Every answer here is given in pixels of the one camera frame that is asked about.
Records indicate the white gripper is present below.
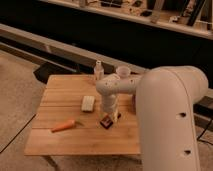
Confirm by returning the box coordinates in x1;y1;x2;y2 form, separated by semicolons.
101;95;119;122

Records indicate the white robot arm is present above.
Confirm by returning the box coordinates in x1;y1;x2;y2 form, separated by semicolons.
96;66;208;171

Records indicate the white sponge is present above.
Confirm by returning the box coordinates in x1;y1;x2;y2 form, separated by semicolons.
81;96;95;112

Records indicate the orange carrot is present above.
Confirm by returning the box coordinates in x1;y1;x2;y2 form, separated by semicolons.
51;120;79;133

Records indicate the wooden table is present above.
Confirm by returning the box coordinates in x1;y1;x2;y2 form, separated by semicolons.
25;75;140;156

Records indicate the small white bottle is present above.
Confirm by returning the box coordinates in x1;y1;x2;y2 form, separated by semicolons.
94;60;104;81

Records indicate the black floor mat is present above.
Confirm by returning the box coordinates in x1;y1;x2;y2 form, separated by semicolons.
34;62;71;84

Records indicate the black cable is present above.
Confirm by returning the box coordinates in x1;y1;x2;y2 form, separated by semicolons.
196;118;213;146

